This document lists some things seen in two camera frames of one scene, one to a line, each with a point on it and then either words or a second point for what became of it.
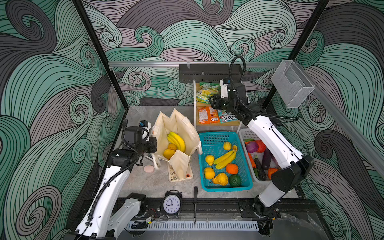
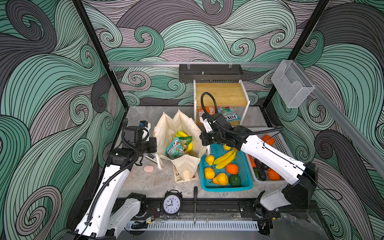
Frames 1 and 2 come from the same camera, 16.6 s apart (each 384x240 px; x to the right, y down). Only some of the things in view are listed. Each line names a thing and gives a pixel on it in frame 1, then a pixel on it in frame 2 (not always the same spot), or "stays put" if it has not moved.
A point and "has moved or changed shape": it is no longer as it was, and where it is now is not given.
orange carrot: x=253 y=163 stays put
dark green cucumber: x=260 y=172 stays put
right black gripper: x=218 y=103 to x=204 y=136
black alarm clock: x=171 y=202 stays put
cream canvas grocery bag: x=175 y=138 has moved or changed shape
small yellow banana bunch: x=226 y=159 stays put
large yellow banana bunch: x=177 y=140 to x=179 y=134
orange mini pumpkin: x=271 y=171 stays put
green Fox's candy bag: x=226 y=117 stays put
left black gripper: x=151 y=141 stays put
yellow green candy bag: x=207 y=89 to x=184 y=142
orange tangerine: x=232 y=168 stays put
